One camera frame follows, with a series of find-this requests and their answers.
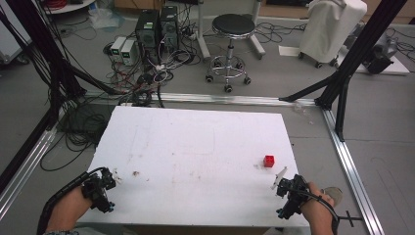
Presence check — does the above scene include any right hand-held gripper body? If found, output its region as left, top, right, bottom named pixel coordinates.
left=275, top=173, right=311, bottom=220

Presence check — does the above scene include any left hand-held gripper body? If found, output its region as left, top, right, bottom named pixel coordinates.
left=81, top=167, right=117, bottom=214

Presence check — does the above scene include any person's left hand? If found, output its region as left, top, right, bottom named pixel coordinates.
left=48, top=185, right=94, bottom=233

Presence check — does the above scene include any person's shoe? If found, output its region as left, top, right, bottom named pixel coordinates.
left=320, top=186, right=344, bottom=208

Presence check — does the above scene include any white power supply box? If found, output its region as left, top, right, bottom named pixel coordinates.
left=119, top=39, right=137, bottom=67
left=110, top=35, right=127, bottom=64

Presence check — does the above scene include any white paper sheet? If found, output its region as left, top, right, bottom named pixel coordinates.
left=277, top=44, right=306, bottom=58

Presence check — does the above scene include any white table leg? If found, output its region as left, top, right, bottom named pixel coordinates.
left=247, top=0, right=267, bottom=61
left=195, top=0, right=212, bottom=61

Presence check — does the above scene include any black computer tower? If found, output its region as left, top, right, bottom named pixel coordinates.
left=159, top=5, right=180, bottom=51
left=134, top=9, right=161, bottom=66

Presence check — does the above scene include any white covered cart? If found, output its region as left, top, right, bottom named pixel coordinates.
left=298, top=0, right=369, bottom=70

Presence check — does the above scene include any black round stool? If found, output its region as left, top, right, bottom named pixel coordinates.
left=205, top=13, right=257, bottom=94

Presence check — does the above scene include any clear plastic bag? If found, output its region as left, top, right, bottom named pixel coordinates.
left=87, top=7, right=125, bottom=30

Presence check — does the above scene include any white floor board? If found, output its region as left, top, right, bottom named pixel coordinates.
left=336, top=52, right=411, bottom=76

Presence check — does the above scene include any grey machine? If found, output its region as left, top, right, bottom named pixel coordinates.
left=365, top=30, right=399, bottom=75

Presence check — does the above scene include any round white table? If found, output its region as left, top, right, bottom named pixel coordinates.
left=41, top=0, right=96, bottom=16

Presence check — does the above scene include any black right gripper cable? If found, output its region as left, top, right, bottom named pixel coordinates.
left=301, top=189, right=341, bottom=235

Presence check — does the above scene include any aluminium floor rail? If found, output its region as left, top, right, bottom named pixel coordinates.
left=0, top=111, right=67, bottom=221
left=81, top=90, right=319, bottom=108
left=321, top=107, right=386, bottom=235

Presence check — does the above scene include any tangle of floor cables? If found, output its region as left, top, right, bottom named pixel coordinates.
left=38, top=19, right=204, bottom=172

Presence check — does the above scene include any black frame strut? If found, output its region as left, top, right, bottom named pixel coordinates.
left=0, top=0, right=121, bottom=190
left=278, top=0, right=409, bottom=143

